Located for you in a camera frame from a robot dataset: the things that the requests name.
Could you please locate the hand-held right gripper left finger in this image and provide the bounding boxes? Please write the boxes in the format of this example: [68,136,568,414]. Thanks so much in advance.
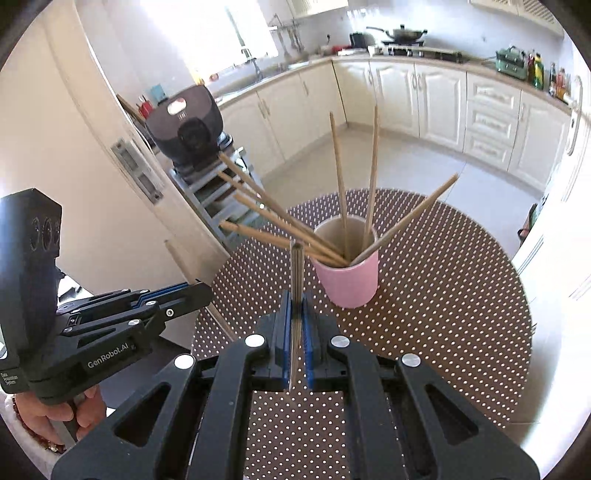
[51,290,293,480]

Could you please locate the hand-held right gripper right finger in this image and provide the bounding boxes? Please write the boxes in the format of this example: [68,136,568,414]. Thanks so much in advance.
[303,294,540,480]

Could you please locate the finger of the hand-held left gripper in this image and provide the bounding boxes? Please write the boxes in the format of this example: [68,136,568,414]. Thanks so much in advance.
[55,287,154,320]
[64,279,214,346]

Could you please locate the wooden chopstick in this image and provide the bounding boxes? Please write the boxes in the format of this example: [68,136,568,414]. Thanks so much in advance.
[290,241,304,389]

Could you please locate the pink cup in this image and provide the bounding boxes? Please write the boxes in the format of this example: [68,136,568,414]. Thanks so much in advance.
[309,217,380,309]

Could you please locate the bunch of bamboo chopsticks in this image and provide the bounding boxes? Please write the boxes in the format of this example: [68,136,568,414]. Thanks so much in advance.
[217,105,460,268]

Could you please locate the hanging kitchen utensils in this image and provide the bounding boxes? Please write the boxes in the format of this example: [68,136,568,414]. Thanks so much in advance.
[268,14,306,62]

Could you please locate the person's left hand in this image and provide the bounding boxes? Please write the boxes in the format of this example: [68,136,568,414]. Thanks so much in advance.
[14,384,109,455]

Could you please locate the grey metal shelf rack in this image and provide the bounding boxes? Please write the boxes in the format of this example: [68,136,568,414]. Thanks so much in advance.
[167,145,266,243]

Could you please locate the round polka dot table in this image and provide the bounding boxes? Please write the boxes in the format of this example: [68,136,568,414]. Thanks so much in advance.
[191,188,533,480]

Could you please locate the white refrigerator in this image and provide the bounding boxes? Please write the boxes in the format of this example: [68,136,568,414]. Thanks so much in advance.
[0,9,234,296]

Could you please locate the sink faucet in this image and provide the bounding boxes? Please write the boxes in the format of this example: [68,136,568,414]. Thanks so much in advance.
[242,47,265,80]

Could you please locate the white kitchen cabinets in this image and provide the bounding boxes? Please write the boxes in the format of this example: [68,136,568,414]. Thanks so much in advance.
[217,58,573,192]

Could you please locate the white door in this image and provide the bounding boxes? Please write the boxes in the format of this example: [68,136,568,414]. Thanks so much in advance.
[512,92,591,301]

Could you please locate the gas stove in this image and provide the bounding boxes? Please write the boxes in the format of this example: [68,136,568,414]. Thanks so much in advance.
[379,41,426,57]

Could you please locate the black wok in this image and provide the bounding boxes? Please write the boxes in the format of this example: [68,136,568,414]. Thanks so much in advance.
[367,25,428,43]

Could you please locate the green countertop appliance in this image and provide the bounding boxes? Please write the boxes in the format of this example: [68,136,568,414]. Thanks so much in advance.
[496,45,529,80]

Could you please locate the bottles on counter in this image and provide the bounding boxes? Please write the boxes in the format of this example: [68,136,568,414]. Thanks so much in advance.
[529,51,546,89]

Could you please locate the white wall cabinets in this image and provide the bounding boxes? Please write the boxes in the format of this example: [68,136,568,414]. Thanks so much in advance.
[286,0,565,34]

